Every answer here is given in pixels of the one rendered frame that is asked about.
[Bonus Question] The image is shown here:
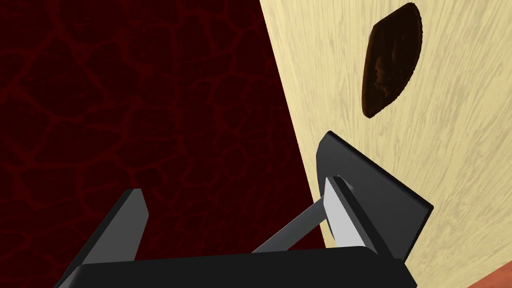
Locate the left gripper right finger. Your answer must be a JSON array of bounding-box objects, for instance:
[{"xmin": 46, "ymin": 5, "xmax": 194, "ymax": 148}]
[{"xmin": 322, "ymin": 175, "xmax": 406, "ymax": 262}]

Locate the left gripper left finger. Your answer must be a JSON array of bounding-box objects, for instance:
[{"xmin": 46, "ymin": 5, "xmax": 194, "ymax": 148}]
[{"xmin": 79, "ymin": 187, "xmax": 150, "ymax": 266}]

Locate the pale wooden door leaf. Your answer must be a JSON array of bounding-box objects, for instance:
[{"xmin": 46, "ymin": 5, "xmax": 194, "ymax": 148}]
[{"xmin": 259, "ymin": 0, "xmax": 512, "ymax": 288}]

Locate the black and grey door handle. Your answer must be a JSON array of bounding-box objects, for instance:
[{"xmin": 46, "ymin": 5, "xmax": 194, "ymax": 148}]
[{"xmin": 251, "ymin": 129, "xmax": 435, "ymax": 263}]

